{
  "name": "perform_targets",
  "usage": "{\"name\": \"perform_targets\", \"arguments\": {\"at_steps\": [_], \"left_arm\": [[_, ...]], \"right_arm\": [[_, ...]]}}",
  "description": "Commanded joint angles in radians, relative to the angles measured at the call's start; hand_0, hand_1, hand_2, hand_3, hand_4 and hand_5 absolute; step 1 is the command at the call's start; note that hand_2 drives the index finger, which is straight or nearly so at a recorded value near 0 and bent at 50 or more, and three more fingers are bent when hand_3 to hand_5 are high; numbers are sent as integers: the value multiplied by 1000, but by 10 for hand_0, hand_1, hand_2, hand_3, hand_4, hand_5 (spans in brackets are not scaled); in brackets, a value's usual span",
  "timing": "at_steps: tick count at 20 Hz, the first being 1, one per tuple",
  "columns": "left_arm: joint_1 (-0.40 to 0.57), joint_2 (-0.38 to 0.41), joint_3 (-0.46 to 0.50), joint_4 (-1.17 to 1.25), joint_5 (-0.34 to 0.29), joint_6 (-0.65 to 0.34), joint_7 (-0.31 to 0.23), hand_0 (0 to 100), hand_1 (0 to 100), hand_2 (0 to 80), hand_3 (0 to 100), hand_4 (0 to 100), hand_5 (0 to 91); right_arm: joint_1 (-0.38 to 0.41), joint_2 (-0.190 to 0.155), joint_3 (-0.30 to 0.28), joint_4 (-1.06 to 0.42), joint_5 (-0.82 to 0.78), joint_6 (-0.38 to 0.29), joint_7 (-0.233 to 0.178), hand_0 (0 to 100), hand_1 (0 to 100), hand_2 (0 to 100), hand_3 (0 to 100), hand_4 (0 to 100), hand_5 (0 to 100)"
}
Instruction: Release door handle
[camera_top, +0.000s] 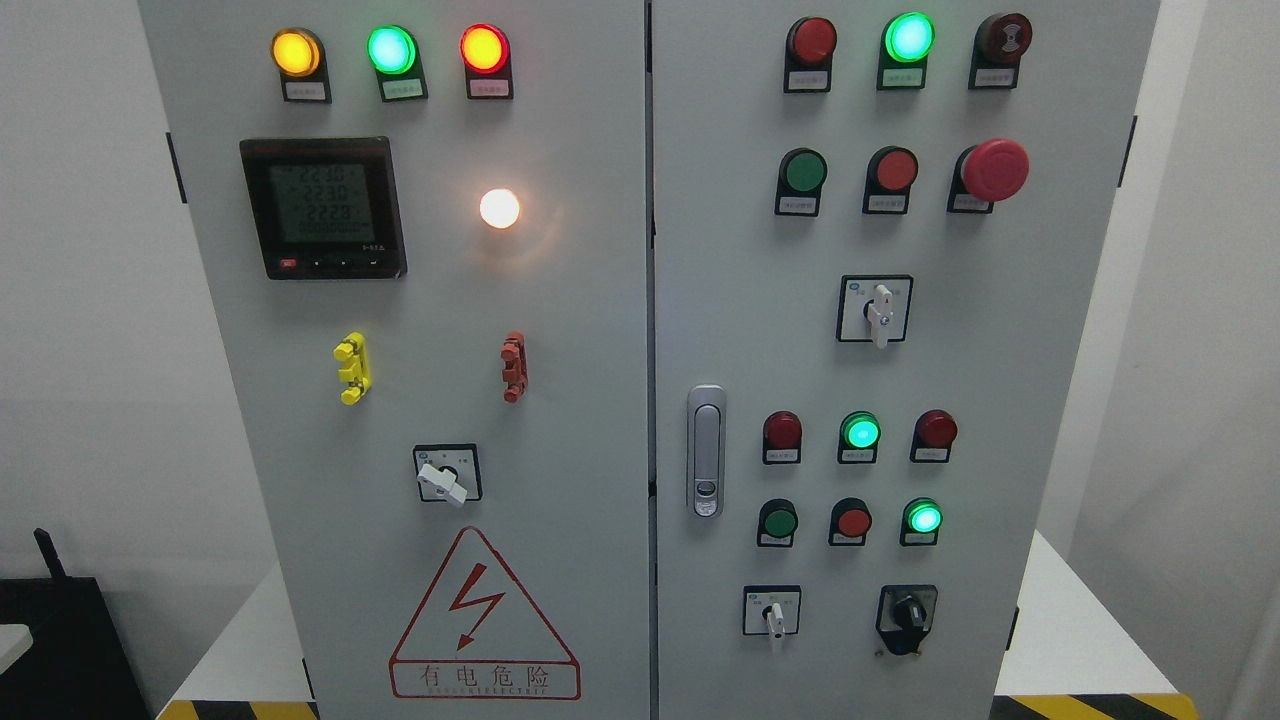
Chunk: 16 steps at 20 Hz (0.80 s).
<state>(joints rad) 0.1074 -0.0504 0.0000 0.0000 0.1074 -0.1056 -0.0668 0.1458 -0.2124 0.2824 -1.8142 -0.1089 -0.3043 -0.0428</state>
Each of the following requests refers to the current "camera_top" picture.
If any red emergency stop button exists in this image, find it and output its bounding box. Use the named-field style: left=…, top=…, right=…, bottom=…
left=946, top=138, right=1030, bottom=214

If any red lit indicator light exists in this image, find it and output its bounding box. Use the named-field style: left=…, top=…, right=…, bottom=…
left=460, top=23, right=515, bottom=100

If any silver door swing handle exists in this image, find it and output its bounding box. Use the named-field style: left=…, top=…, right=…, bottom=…
left=686, top=384, right=727, bottom=518

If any red indicator light top right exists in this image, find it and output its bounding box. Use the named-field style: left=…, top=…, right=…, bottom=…
left=783, top=15, right=838, bottom=94

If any white selector switch left door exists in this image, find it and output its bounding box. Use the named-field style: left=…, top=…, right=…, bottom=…
left=412, top=443, right=484, bottom=507

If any white selector switch upper right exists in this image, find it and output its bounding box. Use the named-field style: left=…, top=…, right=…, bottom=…
left=836, top=275, right=914, bottom=348

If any green lit push button lower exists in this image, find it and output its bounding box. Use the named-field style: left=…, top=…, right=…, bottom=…
left=899, top=497, right=945, bottom=547

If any grey cabinet door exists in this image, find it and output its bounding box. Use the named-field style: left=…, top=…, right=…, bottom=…
left=140, top=1, right=652, bottom=719
left=652, top=1, right=1160, bottom=719

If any green push button upper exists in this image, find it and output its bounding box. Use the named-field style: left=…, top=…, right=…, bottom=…
left=774, top=147, right=828, bottom=217

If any dark red buzzer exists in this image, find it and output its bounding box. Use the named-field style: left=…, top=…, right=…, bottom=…
left=968, top=12, right=1033, bottom=90

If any green indicator light top left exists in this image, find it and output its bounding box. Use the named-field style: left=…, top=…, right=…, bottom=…
left=365, top=24, right=428, bottom=102

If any grey left cabinet door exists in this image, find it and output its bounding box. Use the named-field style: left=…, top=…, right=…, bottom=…
left=140, top=1, right=652, bottom=719

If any red electrical hazard sticker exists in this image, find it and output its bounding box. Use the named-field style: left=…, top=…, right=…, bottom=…
left=388, top=527, right=582, bottom=701

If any black box with antenna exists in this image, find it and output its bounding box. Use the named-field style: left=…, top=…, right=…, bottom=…
left=1, top=528, right=151, bottom=719

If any red push button upper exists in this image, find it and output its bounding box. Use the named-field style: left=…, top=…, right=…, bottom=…
left=861, top=146, right=919, bottom=215

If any white lit indicator light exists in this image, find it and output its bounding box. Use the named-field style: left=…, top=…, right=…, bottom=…
left=477, top=188, right=522, bottom=231

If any yellow indicator light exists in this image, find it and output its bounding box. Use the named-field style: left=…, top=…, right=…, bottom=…
left=270, top=27, right=332, bottom=104

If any black digital power meter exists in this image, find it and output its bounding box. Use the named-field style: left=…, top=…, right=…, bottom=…
left=239, top=136, right=408, bottom=281

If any grey right cabinet door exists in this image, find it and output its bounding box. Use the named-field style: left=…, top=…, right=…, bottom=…
left=652, top=1, right=1160, bottom=719

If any dark red indicator middle left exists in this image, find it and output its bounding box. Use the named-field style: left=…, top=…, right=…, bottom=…
left=762, top=410, right=803, bottom=465

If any dark red indicator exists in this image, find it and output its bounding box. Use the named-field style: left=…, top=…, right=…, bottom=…
left=910, top=409, right=957, bottom=464
left=762, top=410, right=803, bottom=465

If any red push button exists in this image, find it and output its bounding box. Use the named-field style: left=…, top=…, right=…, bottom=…
left=861, top=146, right=919, bottom=215
left=828, top=497, right=873, bottom=547

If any green lit indicator middle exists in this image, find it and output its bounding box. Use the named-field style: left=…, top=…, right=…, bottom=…
left=837, top=410, right=881, bottom=464

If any white selector switch lower right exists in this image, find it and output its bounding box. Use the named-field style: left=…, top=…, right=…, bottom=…
left=741, top=584, right=803, bottom=653

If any green lit indicator top right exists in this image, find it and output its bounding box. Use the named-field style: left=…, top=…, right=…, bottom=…
left=877, top=12, right=934, bottom=91

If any white selector switch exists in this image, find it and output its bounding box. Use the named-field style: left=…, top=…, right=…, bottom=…
left=836, top=275, right=914, bottom=348
left=741, top=584, right=803, bottom=653

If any black rotary knob switch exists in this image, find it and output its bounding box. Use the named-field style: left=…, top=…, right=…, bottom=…
left=876, top=584, right=940, bottom=656

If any red push button lower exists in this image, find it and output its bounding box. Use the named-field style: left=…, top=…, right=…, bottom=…
left=828, top=497, right=873, bottom=547

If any green lit indicator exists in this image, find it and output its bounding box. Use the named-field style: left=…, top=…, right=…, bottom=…
left=837, top=410, right=881, bottom=464
left=877, top=12, right=934, bottom=91

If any dark red indicator middle right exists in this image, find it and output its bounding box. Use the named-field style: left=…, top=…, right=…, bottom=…
left=910, top=409, right=957, bottom=464

